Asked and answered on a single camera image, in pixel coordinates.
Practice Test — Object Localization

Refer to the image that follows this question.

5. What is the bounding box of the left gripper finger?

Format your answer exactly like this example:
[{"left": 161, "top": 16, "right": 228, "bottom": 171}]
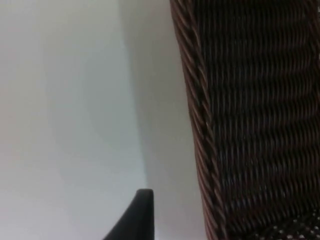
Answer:
[{"left": 102, "top": 188, "right": 155, "bottom": 240}]

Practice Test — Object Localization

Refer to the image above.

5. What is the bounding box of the dark brown wicker basket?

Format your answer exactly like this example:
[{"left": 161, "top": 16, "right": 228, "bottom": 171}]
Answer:
[{"left": 169, "top": 0, "right": 320, "bottom": 240}]

